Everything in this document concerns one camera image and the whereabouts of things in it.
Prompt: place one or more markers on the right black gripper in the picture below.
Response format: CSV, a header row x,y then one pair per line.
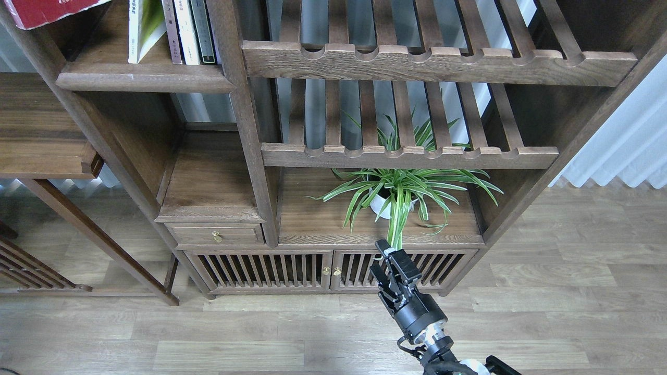
x,y
415,310

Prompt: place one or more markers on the maroon book white characters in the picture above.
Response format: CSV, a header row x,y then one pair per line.
x,y
172,32

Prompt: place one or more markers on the yellow green book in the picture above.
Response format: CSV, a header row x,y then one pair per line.
x,y
146,26

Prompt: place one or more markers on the red book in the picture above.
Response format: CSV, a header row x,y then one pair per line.
x,y
34,14

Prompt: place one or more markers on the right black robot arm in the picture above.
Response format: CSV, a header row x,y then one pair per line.
x,y
435,354

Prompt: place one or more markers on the white plant pot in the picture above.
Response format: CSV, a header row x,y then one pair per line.
x,y
381,203

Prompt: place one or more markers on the green spider plant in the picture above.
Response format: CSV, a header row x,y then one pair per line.
x,y
430,186

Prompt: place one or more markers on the dark wooden bookshelf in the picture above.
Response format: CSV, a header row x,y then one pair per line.
x,y
300,88

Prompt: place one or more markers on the brass drawer knob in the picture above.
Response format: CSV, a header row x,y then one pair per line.
x,y
217,238

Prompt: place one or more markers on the white curtain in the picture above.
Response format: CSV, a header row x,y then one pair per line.
x,y
631,144

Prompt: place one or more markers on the dark green upright book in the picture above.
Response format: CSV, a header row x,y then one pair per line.
x,y
204,32

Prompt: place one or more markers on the white upright book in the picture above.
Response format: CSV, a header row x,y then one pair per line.
x,y
187,33

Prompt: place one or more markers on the wooden side table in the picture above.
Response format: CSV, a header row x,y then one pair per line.
x,y
40,142

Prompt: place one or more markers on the slatted wooden bench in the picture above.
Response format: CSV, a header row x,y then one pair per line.
x,y
29,273

